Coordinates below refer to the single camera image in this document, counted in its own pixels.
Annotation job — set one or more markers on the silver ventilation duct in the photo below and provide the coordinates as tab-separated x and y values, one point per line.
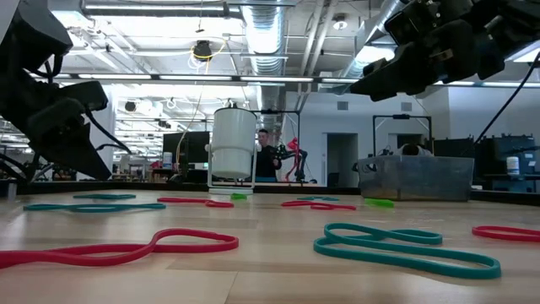
371	29
266	38

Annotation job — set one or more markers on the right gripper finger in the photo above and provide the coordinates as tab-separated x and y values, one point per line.
392	84
405	52

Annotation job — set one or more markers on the black ceiling-mounted camera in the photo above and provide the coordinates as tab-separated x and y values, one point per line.
202	48

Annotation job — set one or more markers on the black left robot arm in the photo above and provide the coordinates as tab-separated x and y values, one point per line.
25	34

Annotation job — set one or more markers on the white bottle blue label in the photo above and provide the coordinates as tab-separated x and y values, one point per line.
167	161

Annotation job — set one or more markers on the white canister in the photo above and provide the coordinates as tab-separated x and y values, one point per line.
513	166

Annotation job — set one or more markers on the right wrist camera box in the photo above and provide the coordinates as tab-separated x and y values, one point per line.
415	23

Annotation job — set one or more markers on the red robot arm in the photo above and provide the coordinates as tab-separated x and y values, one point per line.
294	148

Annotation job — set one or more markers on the grey plastic bin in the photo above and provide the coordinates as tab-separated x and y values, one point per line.
417	179

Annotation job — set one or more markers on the dark shelf unit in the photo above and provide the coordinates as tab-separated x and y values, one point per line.
498	164

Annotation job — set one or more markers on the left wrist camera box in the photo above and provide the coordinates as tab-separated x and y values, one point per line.
82	96

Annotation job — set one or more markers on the white building column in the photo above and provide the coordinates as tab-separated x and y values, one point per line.
110	122

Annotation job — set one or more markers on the person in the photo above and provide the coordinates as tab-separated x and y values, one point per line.
266	160

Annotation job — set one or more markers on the white cylindrical container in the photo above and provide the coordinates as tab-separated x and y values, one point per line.
232	143

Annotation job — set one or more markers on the green rubber band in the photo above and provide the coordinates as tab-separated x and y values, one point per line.
239	197
379	203

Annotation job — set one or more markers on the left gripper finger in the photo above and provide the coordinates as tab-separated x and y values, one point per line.
76	148

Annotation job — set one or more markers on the teal rubber band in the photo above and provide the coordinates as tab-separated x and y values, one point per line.
76	207
320	245
316	198

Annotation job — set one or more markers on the black computer monitor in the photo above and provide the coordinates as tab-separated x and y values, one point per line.
196	148

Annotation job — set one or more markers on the red rubber band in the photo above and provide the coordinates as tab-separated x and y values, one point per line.
234	242
320	206
219	204
475	231

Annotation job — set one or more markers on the long light bar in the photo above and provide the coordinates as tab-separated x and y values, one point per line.
274	79

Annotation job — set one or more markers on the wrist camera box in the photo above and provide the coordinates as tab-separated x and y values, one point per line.
82	96
415	23

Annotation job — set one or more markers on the black aluminium table frame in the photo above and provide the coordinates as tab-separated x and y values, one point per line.
126	186

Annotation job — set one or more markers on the black metal stand frame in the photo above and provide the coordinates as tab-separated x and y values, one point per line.
401	116
278	112

